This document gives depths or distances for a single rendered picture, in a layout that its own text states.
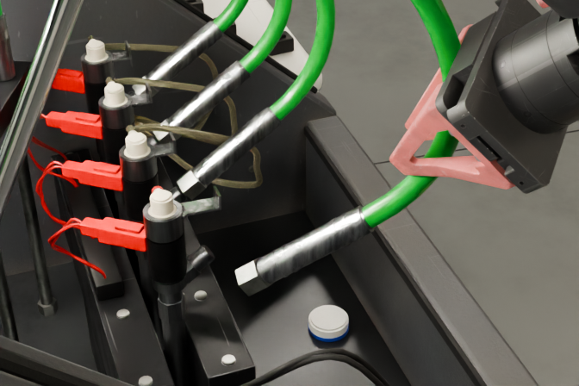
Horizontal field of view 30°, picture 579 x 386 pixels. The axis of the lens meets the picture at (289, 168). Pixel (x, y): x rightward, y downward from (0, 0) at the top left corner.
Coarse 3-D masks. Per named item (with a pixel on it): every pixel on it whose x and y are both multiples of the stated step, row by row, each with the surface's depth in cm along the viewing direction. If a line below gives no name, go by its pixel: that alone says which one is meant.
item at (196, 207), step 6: (210, 198) 78; (186, 204) 78; (192, 204) 78; (198, 204) 78; (204, 204) 78; (210, 204) 78; (216, 204) 78; (186, 210) 77; (192, 210) 77; (198, 210) 77; (204, 210) 77; (210, 210) 77; (216, 210) 77; (186, 216) 77
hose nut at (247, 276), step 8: (248, 264) 69; (256, 264) 69; (240, 272) 69; (248, 272) 69; (256, 272) 68; (240, 280) 69; (248, 280) 68; (256, 280) 68; (248, 288) 69; (256, 288) 69; (264, 288) 69
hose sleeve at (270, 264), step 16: (336, 224) 66; (352, 224) 66; (368, 224) 66; (304, 240) 67; (320, 240) 67; (336, 240) 66; (352, 240) 66; (272, 256) 68; (288, 256) 68; (304, 256) 67; (320, 256) 67; (272, 272) 68; (288, 272) 68
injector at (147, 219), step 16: (144, 208) 77; (144, 224) 77; (160, 224) 76; (176, 224) 76; (160, 240) 76; (176, 240) 77; (160, 256) 77; (176, 256) 78; (192, 256) 80; (208, 256) 80; (160, 272) 78; (176, 272) 78; (192, 272) 80; (160, 288) 79; (176, 288) 79; (160, 304) 81; (176, 304) 81; (176, 320) 82; (176, 336) 82; (176, 352) 83; (176, 368) 84; (176, 384) 85
